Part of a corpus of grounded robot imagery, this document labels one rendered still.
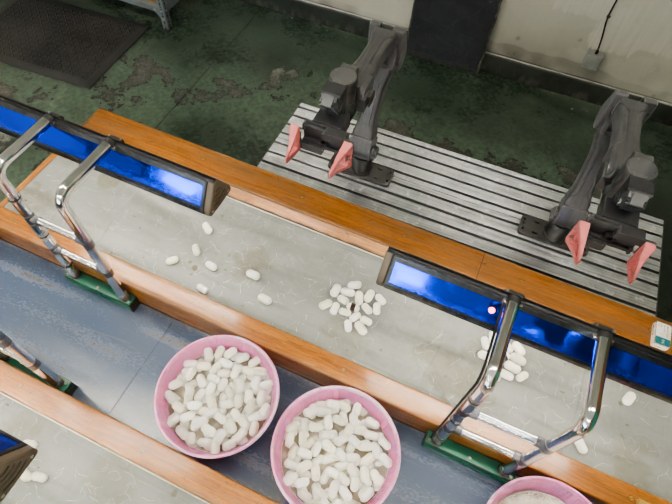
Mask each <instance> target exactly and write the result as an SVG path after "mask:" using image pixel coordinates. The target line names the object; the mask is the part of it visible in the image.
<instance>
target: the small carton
mask: <svg viewBox="0 0 672 504"><path fill-rule="evenodd" d="M671 331H672V326H669V325H666V324H664V323H661V322H658V321H656V322H655V323H653V324H652V332H651V340H650V346H653V347H655V348H658V349H661V350H663V351H666V350H668V349H669V348H670V342H671Z"/></svg>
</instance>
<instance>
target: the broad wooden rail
mask: <svg viewBox="0 0 672 504"><path fill-rule="evenodd" d="M81 126H83V127H85V128H88V129H90V130H93V131H96V132H98V133H101V134H103V135H106V136H108V134H110V135H113V136H116V137H118V138H121V139H123V140H124V143H127V144H129V145H132V146H134V147H137V148H140V149H142V150H145V151H147V152H150V153H153V154H155V155H158V156H160V157H163V158H165V159H168V160H171V161H173V162H176V163H178V164H181V165H183V166H186V167H189V168H191V169H194V170H196V171H199V172H201V173H204V174H207V175H209V176H211V177H214V178H217V179H219V180H221V181H223V182H225V183H227V184H229V185H230V188H231V190H230V192H229V194H228V195H227V197H230V198H232V199H235V200H237V201H240V202H243V203H245V204H248V205H250V206H253V207H255V208H258V209H260V210H263V211H265V212H268V213H270V214H273V215H276V216H278V217H281V218H283V219H286V220H288V221H291V222H293V223H296V224H298V225H301V226H303V227H306V228H309V229H311V230H314V231H316V232H319V233H321V234H324V235H326V236H329V237H331V238H334V239H336V240H339V241H342V242H344V243H347V244H349V245H352V246H354V247H357V248H359V249H362V250H364V251H367V252H369V253H372V254H375V255H377V256H380V257H382V258H384V256H385V253H386V251H387V249H388V247H389V246H392V247H394V248H396V249H398V250H401V251H403V252H408V253H410V254H413V255H415V256H418V257H421V258H423V259H426V260H428V261H431V262H433V263H436V264H439V265H441V266H444V267H446V268H449V269H452V270H454V271H457V272H459V273H462V274H464V275H467V276H470V277H472V278H475V279H477V280H480V281H482V282H485V283H487V284H490V285H492V286H495V287H498V288H500V289H503V290H506V288H509V289H512V290H514V291H517V292H519V293H522V294H524V295H525V298H526V299H529V300H531V301H534V302H536V303H539V304H542V305H544V306H547V307H549V308H552V309H554V310H557V311H560V312H562V313H565V314H567V315H570V316H573V317H575V318H578V319H580V320H583V321H585V322H588V323H590V324H594V323H596V322H597V323H599V324H602V325H605V326H607V327H610V328H612V329H615V330H616V333H615V334H617V335H620V336H622V337H625V338H628V339H630V340H633V341H636V342H639V343H642V344H645V345H647V346H650V340H651V332H652V324H653V323H655V322H656V321H658V322H661V323H664V324H666V325H669V326H672V323H671V322H668V321H665V320H663V319H660V318H658V317H655V316H652V315H650V314H647V313H644V312H642V311H639V310H636V309H634V308H631V307H628V306H626V305H623V304H620V303H618V302H615V301H612V300H610V299H607V298H604V297H602V296H599V295H596V294H594V293H591V292H588V291H586V290H583V289H580V288H578V287H575V286H572V285H570V284H567V283H564V282H562V281H559V280H556V279H554V278H551V277H548V276H546V275H543V274H540V273H538V272H535V271H533V270H530V269H527V268H525V267H522V266H519V265H517V264H514V263H511V262H509V261H506V260H503V259H501V258H498V257H495V256H493V255H490V254H487V253H485V252H482V251H479V250H477V249H474V248H471V247H469V246H466V245H463V244H461V243H458V242H455V241H453V240H450V239H447V238H445V237H442V236H439V235H437V234H434V233H431V232H429V231H426V230H423V229H421V228H418V227H415V226H413V225H410V224H407V223H405V222H402V221H399V220H397V219H394V218H391V217H389V216H386V215H383V214H381V213H378V212H375V211H373V210H370V209H368V208H365V207H362V206H360V205H357V204H354V203H351V202H348V201H346V200H343V199H341V198H338V197H336V196H333V195H330V194H328V193H325V192H322V191H320V190H317V189H314V188H312V187H309V186H306V185H304V184H301V183H298V182H296V181H293V180H290V179H288V178H285V177H282V176H280V175H277V174H274V173H272V172H269V171H266V170H264V169H261V168H259V167H256V166H253V165H251V164H248V163H245V162H243V161H240V160H237V159H235V158H232V157H229V156H227V155H224V154H221V153H219V152H216V151H213V150H211V149H208V148H205V147H203V146H200V145H197V144H195V143H192V142H189V141H187V140H184V139H182V138H179V137H176V136H174V135H171V134H168V133H166V132H163V131H160V130H158V129H155V128H152V127H150V126H147V125H144V124H142V123H139V122H136V121H134V120H131V119H128V118H126V117H123V116H120V115H118V114H115V113H113V112H110V111H107V110H105V109H102V108H99V109H98V110H97V111H96V112H95V113H94V114H93V115H92V116H90V117H89V118H88V119H87V120H86V121H85V122H84V123H83V124H82V125H81ZM650 347H652V348H655V347H653V346H650ZM655 349H658V348H655ZM658 350H660V351H663V350H661V349H658ZM663 352H665V353H668V354H671V355H672V331H671V342H670V348H669V349H668V350H666V351H663Z"/></svg>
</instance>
